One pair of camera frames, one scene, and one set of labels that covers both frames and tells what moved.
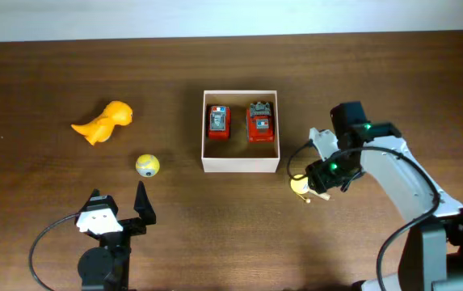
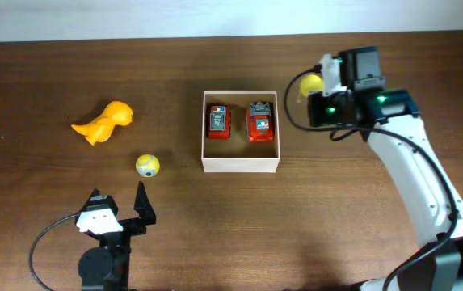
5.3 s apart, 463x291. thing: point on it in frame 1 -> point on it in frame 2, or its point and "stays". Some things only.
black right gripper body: (335, 170) -> (323, 109)
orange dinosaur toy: (99, 129) stays
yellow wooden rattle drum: (300, 186) -> (310, 82)
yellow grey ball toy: (147, 166) stays
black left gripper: (145, 210) stays
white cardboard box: (237, 154) stays
